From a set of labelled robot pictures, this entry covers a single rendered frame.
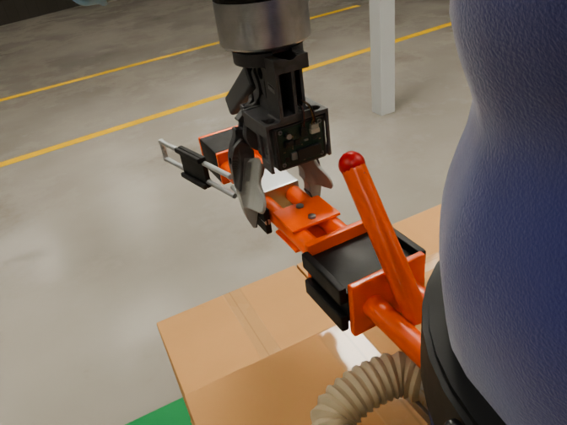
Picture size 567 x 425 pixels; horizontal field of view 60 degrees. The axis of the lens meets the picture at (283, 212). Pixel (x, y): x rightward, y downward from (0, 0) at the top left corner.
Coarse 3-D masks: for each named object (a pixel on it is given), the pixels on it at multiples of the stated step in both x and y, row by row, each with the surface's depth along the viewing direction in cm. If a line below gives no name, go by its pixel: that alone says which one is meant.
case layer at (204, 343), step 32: (416, 224) 144; (256, 288) 129; (288, 288) 127; (192, 320) 121; (224, 320) 120; (256, 320) 119; (288, 320) 117; (320, 320) 116; (192, 352) 113; (224, 352) 111; (256, 352) 110; (192, 384) 105
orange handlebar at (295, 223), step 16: (288, 192) 62; (304, 192) 61; (272, 208) 58; (288, 208) 57; (304, 208) 57; (320, 208) 56; (288, 224) 54; (304, 224) 54; (320, 224) 56; (336, 224) 54; (288, 240) 56; (304, 240) 52; (368, 304) 43; (384, 304) 42; (384, 320) 41; (400, 320) 41; (400, 336) 40; (416, 336) 39; (416, 352) 38
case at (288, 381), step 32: (288, 352) 57; (320, 352) 57; (352, 352) 56; (384, 352) 56; (224, 384) 55; (256, 384) 54; (288, 384) 54; (320, 384) 53; (192, 416) 52; (224, 416) 51; (256, 416) 51; (288, 416) 50; (384, 416) 49; (416, 416) 49
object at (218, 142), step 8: (208, 136) 76; (216, 136) 76; (224, 136) 75; (200, 144) 76; (208, 144) 73; (216, 144) 73; (224, 144) 72; (208, 152) 73; (216, 152) 71; (224, 152) 70; (256, 152) 73; (208, 160) 75; (216, 160) 71; (224, 160) 71; (216, 176) 74; (224, 184) 72
